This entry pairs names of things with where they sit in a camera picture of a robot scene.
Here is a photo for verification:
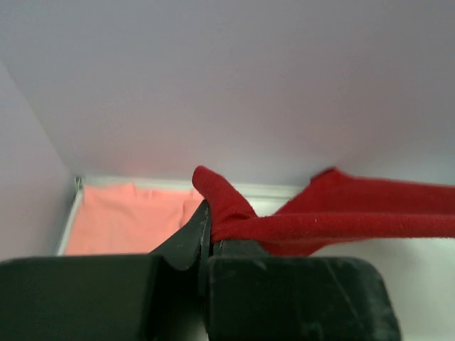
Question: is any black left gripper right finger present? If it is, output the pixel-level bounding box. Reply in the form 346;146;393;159
207;240;402;340

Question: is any folded pink t-shirt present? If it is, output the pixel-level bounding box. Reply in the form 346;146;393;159
63;183;203;256

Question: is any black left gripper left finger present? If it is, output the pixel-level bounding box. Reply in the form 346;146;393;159
1;202;210;340

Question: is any red t-shirt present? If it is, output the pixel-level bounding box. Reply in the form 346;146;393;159
192;166;454;256

